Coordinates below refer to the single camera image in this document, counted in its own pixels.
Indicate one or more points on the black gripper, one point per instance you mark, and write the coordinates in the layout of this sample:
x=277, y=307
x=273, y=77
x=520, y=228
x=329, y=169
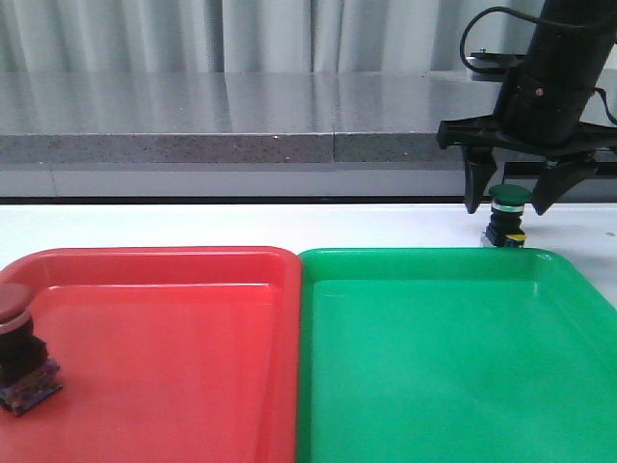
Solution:
x=538, y=111

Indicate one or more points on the red mushroom push button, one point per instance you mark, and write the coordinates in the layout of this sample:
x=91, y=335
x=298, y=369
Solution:
x=28, y=375

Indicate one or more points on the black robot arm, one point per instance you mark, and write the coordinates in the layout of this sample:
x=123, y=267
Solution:
x=566, y=31

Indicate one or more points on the green mushroom push button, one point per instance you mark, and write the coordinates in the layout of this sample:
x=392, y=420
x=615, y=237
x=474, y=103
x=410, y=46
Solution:
x=507, y=207

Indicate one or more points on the green plastic tray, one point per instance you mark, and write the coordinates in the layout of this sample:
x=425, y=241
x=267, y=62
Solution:
x=454, y=355

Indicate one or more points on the grey stone countertop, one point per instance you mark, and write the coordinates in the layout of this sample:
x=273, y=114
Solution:
x=133, y=135

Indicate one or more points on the red plastic tray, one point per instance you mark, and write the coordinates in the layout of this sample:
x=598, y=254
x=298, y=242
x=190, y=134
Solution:
x=166, y=355

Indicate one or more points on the white pleated curtain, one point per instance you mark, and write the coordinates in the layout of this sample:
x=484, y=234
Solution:
x=250, y=36

